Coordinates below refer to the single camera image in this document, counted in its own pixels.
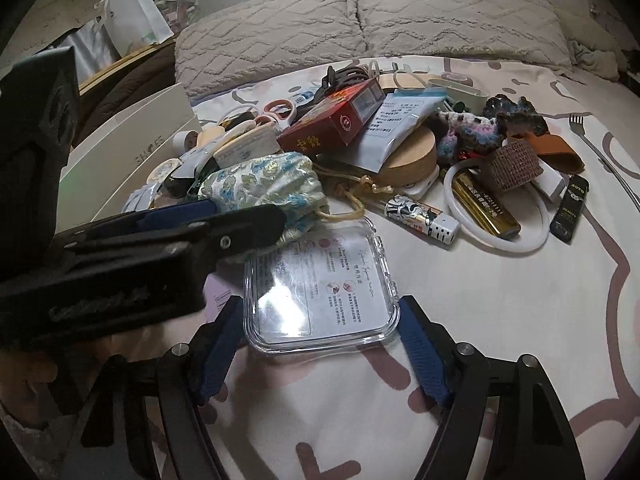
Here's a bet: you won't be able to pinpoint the telescopic metal fork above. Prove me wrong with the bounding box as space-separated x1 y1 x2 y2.
569 114 640 211

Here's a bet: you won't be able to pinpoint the pink handled scissors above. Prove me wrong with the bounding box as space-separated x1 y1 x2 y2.
252 100 297 127

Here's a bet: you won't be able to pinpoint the beige textured pillow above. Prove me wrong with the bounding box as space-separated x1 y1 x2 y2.
174 0 368 101
350 0 573 68

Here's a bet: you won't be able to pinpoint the floral fabric pouch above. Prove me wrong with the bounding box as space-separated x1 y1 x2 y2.
199 152 386 248

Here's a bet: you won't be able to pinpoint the beige plush blanket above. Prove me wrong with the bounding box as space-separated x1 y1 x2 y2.
555 10 626 81

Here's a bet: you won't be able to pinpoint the small white roll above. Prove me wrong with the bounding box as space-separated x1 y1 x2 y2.
172 130 201 152

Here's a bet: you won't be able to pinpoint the pile of photos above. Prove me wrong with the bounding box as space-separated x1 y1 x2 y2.
155 0 201 36

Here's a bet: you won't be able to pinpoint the white plastic ring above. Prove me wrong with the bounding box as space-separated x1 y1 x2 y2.
442 160 549 254

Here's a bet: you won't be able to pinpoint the beige soap box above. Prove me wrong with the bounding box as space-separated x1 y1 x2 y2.
212 127 279 167

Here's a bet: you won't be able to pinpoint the tan oval wooden piece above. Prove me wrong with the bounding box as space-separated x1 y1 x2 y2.
197 125 227 148

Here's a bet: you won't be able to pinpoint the clear plastic case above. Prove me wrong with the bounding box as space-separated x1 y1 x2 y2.
243 217 403 358

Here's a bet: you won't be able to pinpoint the red cardboard box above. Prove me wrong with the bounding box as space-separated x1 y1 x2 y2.
276 79 386 158

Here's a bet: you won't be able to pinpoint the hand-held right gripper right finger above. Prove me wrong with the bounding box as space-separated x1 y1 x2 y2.
397 295 586 480

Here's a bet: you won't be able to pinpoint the multicolour crochet piece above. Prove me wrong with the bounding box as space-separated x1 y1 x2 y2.
434 95 551 161

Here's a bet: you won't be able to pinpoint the brown duvet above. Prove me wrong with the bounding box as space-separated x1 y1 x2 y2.
75 42 178 133

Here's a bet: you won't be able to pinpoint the white cardboard box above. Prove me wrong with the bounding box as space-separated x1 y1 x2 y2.
59 82 201 196

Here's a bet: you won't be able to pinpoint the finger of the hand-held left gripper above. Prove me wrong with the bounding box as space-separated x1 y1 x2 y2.
100 199 219 235
75 204 288 273

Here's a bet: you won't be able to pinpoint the pale green glasses case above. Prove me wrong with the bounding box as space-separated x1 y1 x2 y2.
425 72 490 102

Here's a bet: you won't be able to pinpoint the grey blue cloth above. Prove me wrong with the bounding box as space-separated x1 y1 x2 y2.
570 40 621 78

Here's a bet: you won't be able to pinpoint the white plastic block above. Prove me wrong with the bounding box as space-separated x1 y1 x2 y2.
530 166 569 202

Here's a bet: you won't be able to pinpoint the grey paper sachet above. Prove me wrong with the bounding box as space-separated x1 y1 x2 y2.
344 89 447 171

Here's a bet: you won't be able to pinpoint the brown leather pouch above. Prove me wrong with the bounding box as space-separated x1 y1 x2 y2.
510 130 586 176

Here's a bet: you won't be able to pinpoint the person's left hand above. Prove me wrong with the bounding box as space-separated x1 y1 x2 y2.
0 335 118 428

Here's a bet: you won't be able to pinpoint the person's left forearm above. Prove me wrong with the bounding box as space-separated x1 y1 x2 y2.
0 402 71 480

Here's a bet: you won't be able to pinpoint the printed white lighter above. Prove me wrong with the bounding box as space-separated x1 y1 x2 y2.
384 194 459 247

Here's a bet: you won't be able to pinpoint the dark brown hair claw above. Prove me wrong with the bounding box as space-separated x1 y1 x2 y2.
320 64 373 108

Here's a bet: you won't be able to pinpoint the flat white device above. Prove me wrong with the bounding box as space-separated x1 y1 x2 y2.
395 177 441 200

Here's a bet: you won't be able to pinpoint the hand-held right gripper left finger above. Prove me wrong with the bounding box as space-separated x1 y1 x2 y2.
62 295 246 480

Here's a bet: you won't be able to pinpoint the small gold foil bar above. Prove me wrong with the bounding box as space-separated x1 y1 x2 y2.
451 170 522 240

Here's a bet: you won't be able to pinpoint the round wooden box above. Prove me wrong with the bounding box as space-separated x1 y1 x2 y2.
379 125 441 192

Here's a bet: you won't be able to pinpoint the round cream tin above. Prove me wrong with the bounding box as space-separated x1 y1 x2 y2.
146 157 181 184

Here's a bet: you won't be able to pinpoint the brown bandage roll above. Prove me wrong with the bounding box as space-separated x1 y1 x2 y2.
487 139 544 192

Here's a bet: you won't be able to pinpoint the purple box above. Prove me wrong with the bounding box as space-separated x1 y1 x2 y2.
205 280 247 323

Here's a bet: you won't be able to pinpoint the black lighter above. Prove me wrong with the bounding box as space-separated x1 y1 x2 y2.
549 175 591 245

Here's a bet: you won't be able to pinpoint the white paper shopping bag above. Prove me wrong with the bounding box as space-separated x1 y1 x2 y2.
95 0 176 58

